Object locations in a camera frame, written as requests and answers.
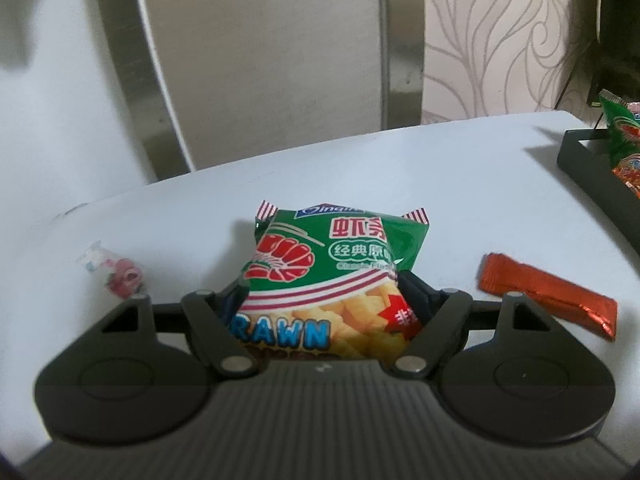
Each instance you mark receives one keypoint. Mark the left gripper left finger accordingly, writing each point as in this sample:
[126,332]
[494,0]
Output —
[209,315]

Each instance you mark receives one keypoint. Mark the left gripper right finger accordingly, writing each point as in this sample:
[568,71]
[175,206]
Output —
[441,314]

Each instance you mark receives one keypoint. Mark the green prawn cracker bag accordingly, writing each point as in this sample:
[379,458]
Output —
[622,120]
[323,282]

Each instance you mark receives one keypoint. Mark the red-brown stick snack packet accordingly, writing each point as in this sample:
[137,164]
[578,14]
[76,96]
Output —
[500,274]

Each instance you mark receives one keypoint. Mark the orange snack packet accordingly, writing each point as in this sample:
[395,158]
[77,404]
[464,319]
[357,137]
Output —
[628,171]

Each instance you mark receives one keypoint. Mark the pink white wrapped candy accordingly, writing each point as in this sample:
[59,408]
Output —
[120,275]

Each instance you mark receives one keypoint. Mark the dark grey cardboard box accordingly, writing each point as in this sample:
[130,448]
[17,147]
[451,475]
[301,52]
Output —
[583,156]

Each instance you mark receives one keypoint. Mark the black wall television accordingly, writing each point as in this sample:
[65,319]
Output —
[614,54]

